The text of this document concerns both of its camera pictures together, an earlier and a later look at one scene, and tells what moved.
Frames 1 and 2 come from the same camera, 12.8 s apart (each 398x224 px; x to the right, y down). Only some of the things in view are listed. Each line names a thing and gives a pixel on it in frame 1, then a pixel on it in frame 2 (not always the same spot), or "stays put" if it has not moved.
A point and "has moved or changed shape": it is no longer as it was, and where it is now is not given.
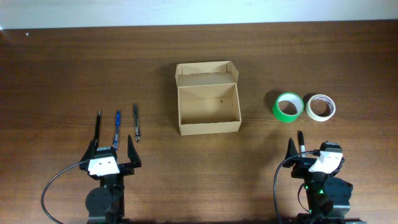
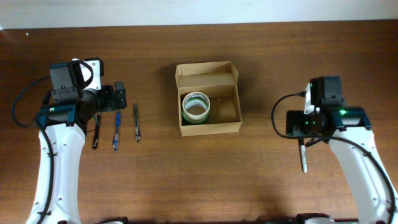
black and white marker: [301, 141] stays put
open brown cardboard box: [208, 97] stays put
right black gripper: [301, 161] -> [294, 122]
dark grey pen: [137, 124] stays put
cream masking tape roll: [320, 107] has moved or changed shape
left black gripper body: [125, 167] -> [119, 95]
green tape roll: [293, 98] -> [194, 121]
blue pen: [117, 126] stays put
